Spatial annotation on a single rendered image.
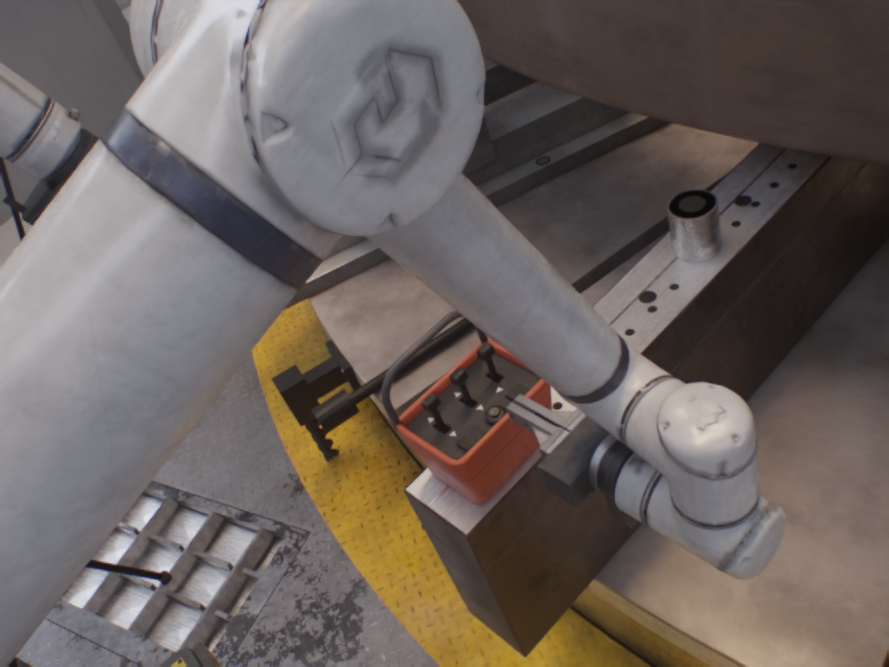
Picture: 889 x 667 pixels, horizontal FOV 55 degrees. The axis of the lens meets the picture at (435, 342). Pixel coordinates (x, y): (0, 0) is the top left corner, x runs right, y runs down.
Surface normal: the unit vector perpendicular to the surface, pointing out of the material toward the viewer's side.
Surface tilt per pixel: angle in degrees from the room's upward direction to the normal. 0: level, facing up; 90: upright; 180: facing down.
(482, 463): 97
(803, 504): 0
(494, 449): 97
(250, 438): 0
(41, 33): 90
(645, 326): 0
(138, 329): 68
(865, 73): 90
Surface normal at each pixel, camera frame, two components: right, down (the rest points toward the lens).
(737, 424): -0.12, -0.63
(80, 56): 0.85, 0.14
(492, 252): 0.67, 0.26
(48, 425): 0.27, 0.24
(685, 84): -0.71, 0.62
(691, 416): -0.34, -0.67
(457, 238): 0.51, 0.48
